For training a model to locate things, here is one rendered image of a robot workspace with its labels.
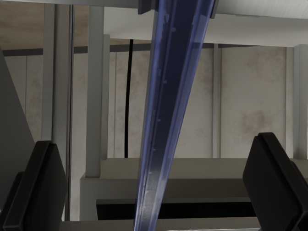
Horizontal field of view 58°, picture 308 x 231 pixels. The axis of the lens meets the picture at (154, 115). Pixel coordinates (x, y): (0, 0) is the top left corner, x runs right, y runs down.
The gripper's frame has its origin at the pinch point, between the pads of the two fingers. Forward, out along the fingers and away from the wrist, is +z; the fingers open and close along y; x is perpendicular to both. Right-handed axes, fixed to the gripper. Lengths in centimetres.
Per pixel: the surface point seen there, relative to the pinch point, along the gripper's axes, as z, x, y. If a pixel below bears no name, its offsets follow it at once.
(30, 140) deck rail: 7.1, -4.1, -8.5
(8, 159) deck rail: 3.6, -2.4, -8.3
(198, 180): 29.4, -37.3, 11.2
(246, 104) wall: 224, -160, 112
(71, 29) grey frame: 36.5, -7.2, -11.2
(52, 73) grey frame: 31.1, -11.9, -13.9
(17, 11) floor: 232, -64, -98
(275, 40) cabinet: 74, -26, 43
